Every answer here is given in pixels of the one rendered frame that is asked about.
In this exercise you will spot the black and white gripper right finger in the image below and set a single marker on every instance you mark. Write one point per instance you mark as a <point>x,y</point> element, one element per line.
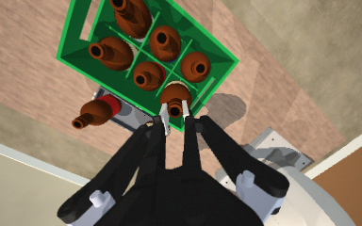
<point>257,184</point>

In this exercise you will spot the green box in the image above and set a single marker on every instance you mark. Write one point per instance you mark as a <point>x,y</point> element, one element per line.
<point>74,52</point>

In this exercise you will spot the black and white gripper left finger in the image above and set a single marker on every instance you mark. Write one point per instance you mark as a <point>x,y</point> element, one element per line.
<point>95,198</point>

